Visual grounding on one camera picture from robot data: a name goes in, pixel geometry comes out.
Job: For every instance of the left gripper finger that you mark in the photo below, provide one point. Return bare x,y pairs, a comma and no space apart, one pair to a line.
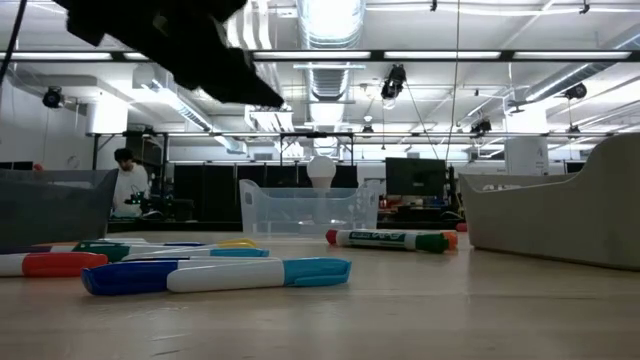
250,90

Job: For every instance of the pale grey plastic bin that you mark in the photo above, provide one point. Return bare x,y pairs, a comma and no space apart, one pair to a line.
550,220

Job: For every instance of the silver ventilation duct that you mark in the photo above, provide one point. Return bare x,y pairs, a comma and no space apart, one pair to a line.
330,30

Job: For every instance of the small distant black monitor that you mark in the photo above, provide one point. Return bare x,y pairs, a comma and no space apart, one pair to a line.
22,165
575,166

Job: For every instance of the black ceiling spotlight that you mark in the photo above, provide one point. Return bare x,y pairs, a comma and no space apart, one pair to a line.
393,82
576,91
481,126
52,97

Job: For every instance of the clear plastic bin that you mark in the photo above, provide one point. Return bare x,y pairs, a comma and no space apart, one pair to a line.
300,210

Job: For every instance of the thin marker yellow cap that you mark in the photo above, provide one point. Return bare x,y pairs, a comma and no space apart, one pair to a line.
237,243

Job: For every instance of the large black monitor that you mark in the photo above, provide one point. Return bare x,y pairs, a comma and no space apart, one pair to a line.
415,177

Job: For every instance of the dark grey plastic bin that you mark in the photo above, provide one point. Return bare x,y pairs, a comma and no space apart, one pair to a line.
50,210

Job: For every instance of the red dry-erase marker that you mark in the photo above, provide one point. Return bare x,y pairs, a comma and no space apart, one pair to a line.
331,237

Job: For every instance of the person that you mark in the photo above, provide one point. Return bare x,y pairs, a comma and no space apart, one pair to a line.
131,185

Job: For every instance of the white cylindrical column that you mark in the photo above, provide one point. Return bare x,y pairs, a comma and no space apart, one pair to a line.
525,155

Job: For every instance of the black aluminium table frame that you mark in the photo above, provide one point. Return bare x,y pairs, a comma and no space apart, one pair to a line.
425,225

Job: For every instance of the thin marker green cap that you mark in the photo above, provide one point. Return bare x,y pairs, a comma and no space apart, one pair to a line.
95,250

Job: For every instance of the long ceiling light strip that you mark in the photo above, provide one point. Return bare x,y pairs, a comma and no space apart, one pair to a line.
440,55

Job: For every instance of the orange Expo marker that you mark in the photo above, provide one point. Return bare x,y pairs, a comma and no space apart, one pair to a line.
453,240

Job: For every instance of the white light bulb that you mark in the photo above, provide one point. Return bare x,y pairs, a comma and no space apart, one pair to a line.
321,170

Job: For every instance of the thin marker red cap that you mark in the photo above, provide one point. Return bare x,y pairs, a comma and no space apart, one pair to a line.
60,265

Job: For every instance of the grey slanted ceiling pipe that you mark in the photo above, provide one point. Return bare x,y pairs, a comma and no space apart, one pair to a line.
550,87

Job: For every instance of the green Expo marker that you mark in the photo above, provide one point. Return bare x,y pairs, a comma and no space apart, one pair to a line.
430,243

